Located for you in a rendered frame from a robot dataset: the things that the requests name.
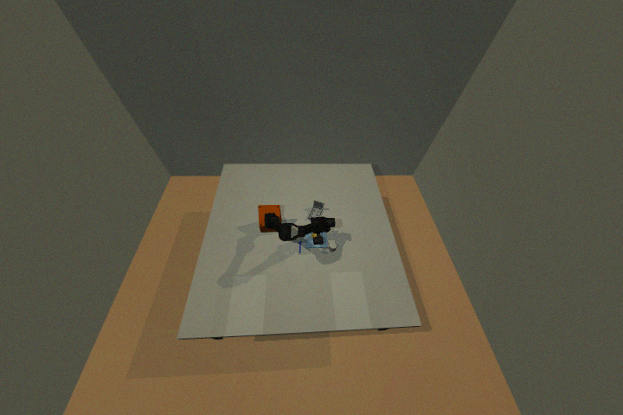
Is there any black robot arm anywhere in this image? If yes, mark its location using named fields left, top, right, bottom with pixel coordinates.
left=264, top=213, right=336, bottom=241

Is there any grey dish rack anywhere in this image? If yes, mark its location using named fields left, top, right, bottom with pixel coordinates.
left=308, top=200, right=324, bottom=220

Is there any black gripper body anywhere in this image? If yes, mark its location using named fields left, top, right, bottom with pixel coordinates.
left=313, top=231, right=324, bottom=245

